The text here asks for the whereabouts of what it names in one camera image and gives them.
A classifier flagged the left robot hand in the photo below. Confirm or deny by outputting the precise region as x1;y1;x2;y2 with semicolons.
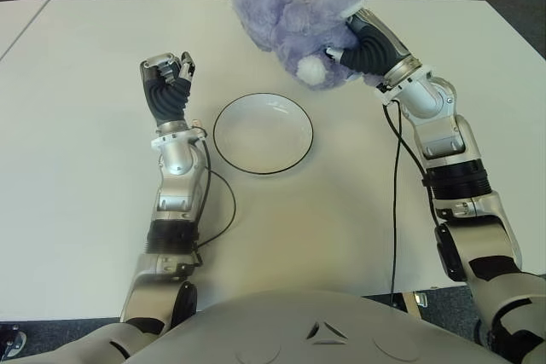
139;51;197;127

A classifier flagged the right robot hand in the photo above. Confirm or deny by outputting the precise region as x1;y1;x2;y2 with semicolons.
326;8;422;87

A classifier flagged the purple plush rabbit doll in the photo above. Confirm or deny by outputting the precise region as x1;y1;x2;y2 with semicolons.
195;0;370;91

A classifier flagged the white plate with black rim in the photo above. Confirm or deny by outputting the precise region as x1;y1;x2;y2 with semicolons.
212;91;315;176

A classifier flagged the metal table leg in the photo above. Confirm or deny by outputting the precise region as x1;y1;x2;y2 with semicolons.
394;290;430;319

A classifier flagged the grey robot torso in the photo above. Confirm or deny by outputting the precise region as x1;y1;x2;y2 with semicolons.
0;289;515;364

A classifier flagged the grey stand foot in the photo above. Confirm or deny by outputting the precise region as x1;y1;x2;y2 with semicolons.
0;324;27;357

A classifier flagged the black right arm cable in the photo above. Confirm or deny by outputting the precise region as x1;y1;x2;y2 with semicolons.
381;99;405;298

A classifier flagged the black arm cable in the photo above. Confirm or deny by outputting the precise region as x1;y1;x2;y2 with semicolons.
194;127;237;255
381;99;405;298

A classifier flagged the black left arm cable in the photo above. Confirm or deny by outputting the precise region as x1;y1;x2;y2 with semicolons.
194;127;237;255

